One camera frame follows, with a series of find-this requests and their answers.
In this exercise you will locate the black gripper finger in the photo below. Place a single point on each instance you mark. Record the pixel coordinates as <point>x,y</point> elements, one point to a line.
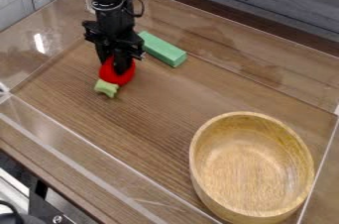
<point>122,62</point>
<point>105,52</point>

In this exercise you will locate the wooden bowl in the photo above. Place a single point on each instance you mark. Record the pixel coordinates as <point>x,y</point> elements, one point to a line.
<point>251,168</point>

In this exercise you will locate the black metal table frame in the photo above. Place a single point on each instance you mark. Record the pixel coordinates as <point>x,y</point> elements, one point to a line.
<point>49,196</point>

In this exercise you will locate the red plush tomato green stem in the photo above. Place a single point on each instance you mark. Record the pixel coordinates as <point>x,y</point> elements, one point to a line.
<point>110,79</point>

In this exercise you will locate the clear acrylic enclosure wall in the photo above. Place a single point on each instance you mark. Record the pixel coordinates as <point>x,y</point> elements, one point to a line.
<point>115,152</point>

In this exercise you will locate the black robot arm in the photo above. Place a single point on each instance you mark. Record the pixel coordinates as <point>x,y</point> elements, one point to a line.
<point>111,3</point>

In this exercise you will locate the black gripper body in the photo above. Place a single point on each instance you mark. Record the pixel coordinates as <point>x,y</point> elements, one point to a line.
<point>113,28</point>

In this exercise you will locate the green rectangular block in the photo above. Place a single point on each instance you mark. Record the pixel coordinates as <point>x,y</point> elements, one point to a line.
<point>162,50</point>

